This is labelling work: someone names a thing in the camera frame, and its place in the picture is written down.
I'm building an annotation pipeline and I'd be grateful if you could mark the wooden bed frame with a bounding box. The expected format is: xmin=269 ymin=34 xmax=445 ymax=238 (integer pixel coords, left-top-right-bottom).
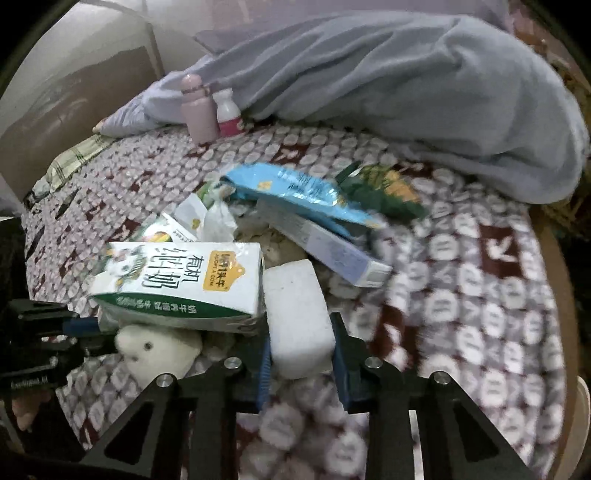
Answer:
xmin=526 ymin=203 xmax=591 ymax=476

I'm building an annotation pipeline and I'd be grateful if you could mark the green snack packet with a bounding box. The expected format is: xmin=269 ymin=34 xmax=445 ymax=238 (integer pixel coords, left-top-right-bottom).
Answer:
xmin=337 ymin=162 xmax=428 ymax=220

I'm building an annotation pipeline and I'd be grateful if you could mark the white plush toy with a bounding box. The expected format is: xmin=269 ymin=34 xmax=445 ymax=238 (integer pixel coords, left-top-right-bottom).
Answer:
xmin=115 ymin=323 xmax=204 ymax=388

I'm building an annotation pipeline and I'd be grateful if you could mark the brown headboard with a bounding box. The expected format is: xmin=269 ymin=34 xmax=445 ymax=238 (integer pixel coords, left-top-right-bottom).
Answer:
xmin=0 ymin=28 xmax=162 ymax=208

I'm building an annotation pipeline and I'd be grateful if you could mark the patterned maroon white bedsheet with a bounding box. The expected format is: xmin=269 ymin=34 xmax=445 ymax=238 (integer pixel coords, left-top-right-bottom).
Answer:
xmin=23 ymin=117 xmax=573 ymax=480

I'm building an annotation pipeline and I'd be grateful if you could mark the crumpled white tissue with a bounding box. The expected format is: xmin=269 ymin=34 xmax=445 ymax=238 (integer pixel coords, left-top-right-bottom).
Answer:
xmin=203 ymin=203 xmax=238 ymax=243

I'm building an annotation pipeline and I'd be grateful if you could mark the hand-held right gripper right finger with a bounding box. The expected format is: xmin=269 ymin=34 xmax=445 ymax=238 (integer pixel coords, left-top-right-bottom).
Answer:
xmin=329 ymin=313 xmax=541 ymax=480

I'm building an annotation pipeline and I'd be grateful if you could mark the grey blanket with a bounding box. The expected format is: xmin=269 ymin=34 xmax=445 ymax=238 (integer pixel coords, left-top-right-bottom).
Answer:
xmin=95 ymin=11 xmax=591 ymax=206

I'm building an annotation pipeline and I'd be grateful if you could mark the large blue snack packet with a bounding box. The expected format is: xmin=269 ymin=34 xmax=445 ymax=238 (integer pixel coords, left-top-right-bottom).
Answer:
xmin=221 ymin=163 xmax=386 ymax=230

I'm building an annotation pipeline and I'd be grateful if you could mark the beige paper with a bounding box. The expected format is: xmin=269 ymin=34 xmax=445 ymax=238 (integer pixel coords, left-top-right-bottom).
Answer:
xmin=235 ymin=217 xmax=315 ymax=268

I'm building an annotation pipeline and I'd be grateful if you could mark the white foam block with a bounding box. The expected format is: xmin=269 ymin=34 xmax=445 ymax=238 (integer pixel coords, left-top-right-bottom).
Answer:
xmin=262 ymin=258 xmax=337 ymax=380

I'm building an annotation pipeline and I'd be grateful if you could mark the white green milk carton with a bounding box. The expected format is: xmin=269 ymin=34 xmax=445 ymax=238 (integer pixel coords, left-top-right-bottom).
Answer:
xmin=88 ymin=241 xmax=267 ymax=335

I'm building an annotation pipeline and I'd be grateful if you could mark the person's left hand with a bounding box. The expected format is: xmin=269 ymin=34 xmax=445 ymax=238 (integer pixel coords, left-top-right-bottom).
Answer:
xmin=11 ymin=392 xmax=40 ymax=432

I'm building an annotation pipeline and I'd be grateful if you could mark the pink bottle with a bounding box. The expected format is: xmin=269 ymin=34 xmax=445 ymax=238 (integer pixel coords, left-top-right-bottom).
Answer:
xmin=180 ymin=73 xmax=220 ymax=145

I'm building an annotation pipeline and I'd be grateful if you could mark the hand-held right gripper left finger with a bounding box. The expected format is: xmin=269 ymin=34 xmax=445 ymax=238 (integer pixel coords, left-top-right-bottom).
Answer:
xmin=78 ymin=318 xmax=273 ymax=480

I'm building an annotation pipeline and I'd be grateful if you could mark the small printed carton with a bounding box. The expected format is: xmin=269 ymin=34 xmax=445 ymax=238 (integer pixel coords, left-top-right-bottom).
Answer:
xmin=134 ymin=216 xmax=199 ymax=245

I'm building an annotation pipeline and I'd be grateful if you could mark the lavender pillow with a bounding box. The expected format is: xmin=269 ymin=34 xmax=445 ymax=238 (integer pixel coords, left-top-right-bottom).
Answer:
xmin=194 ymin=0 xmax=513 ymax=51

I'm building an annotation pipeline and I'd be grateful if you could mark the white yellow paper wrapper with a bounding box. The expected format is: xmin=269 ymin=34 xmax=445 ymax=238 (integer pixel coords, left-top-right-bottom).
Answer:
xmin=173 ymin=193 xmax=209 ymax=241

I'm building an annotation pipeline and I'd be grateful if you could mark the plaid cloth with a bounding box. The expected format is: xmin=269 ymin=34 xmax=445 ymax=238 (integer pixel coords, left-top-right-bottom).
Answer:
xmin=34 ymin=136 xmax=114 ymax=199

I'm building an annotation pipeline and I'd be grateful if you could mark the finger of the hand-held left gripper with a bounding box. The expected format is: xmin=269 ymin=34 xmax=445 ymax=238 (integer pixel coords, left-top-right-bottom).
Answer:
xmin=7 ymin=299 xmax=100 ymax=335
xmin=46 ymin=335 xmax=116 ymax=365

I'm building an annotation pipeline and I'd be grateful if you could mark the small white pink-label bottle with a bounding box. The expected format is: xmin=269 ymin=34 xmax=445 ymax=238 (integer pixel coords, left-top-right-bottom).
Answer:
xmin=211 ymin=89 xmax=245 ymax=138

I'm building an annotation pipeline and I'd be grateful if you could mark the silver Pepsi wrapper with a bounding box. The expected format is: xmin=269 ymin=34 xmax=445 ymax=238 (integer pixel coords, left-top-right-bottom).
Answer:
xmin=256 ymin=198 xmax=393 ymax=288

